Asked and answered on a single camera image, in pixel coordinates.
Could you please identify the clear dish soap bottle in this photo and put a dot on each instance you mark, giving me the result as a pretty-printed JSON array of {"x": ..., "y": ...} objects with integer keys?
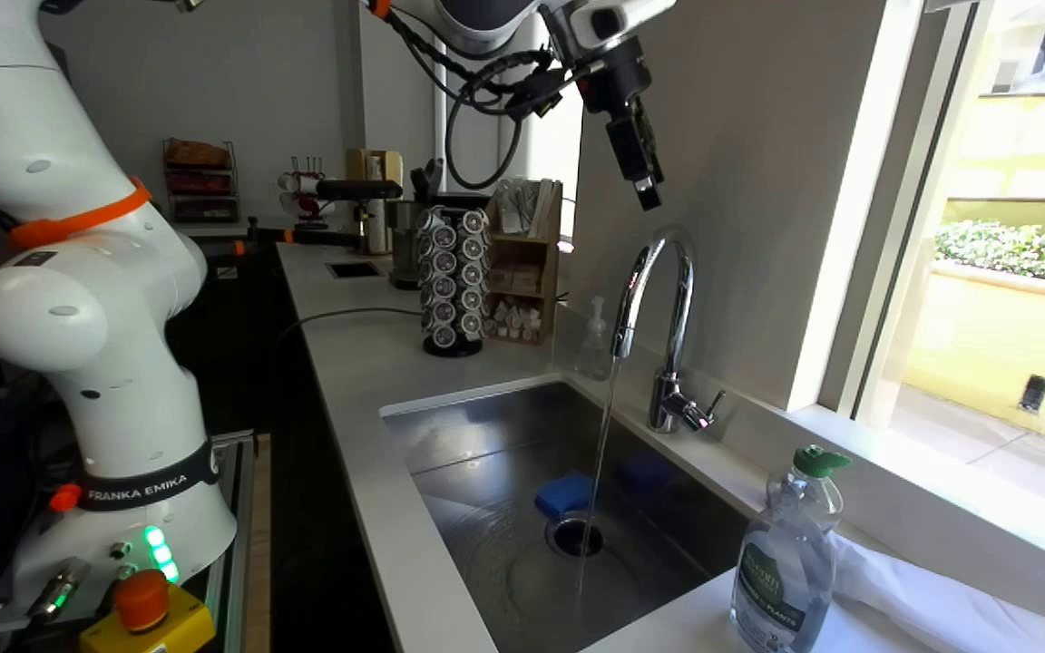
[{"x": 786, "y": 569}]

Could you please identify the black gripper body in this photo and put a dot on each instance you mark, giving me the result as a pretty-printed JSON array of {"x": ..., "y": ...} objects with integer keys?
[{"x": 617, "y": 79}]

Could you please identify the yellow emergency stop box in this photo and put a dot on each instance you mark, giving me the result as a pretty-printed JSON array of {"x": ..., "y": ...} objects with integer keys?
[{"x": 145, "y": 617}]

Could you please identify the green hedge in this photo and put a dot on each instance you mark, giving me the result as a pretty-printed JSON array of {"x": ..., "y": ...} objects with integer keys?
[{"x": 1016, "y": 253}]

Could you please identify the chrome gooseneck tap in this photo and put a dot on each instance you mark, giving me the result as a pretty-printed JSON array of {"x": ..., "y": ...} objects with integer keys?
[{"x": 677, "y": 401}]

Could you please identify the black coffee machine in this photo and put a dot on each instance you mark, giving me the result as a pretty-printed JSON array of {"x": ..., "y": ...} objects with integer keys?
[{"x": 361, "y": 193}]

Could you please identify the sink drain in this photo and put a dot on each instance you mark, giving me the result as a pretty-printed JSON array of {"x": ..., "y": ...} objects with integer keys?
[{"x": 578, "y": 540}]

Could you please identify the black coffee pod carousel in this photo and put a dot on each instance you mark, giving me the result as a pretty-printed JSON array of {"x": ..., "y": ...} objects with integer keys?
[{"x": 453, "y": 286}]

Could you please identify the blue sponge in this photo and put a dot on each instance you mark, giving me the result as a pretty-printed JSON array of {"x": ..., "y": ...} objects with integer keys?
[{"x": 565, "y": 496}]

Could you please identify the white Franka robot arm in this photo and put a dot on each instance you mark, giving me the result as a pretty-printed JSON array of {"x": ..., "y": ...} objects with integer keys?
[{"x": 89, "y": 302}]

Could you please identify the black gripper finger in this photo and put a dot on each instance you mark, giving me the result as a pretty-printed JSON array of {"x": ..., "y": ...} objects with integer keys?
[
  {"x": 646, "y": 167},
  {"x": 630, "y": 158}
]

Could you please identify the white cloth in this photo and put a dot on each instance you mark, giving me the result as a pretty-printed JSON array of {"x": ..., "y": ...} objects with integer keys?
[{"x": 935, "y": 599}]

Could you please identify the beige cardboard box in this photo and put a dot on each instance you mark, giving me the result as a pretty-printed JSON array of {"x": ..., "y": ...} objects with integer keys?
[{"x": 373, "y": 166}]

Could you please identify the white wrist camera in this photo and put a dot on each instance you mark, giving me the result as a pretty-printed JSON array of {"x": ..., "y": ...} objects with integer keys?
[{"x": 603, "y": 19}]

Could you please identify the wooden condiment rack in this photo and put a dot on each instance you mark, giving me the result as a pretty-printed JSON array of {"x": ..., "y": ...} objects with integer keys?
[{"x": 522, "y": 266}]

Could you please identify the stainless steel sink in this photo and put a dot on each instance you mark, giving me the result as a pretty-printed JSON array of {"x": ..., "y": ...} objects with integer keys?
[{"x": 486, "y": 508}]

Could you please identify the black outdoor wall outlet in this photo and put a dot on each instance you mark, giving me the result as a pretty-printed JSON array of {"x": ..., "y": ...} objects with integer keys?
[{"x": 1035, "y": 392}]

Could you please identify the white window frame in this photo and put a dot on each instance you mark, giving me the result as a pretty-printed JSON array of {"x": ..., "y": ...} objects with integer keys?
[{"x": 862, "y": 205}]

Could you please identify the wooden wall shelf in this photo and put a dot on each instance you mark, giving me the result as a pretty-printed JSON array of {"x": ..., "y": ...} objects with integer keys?
[{"x": 197, "y": 183}]

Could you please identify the clear soap dispenser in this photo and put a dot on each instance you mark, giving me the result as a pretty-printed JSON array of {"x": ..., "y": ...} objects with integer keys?
[{"x": 596, "y": 348}]

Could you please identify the flat black counter item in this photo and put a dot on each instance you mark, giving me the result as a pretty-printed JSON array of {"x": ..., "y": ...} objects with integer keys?
[{"x": 353, "y": 271}]

